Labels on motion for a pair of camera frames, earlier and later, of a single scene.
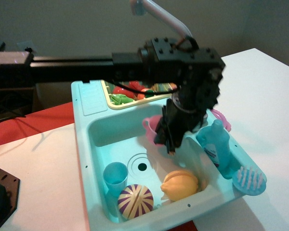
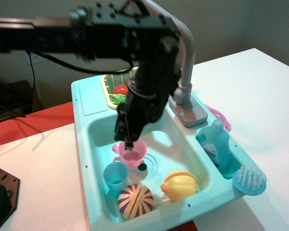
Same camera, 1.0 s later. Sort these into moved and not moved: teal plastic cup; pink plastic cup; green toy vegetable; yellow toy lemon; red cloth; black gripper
Moved: black gripper; pink plastic cup
Not moved: yellow toy lemon; teal plastic cup; red cloth; green toy vegetable
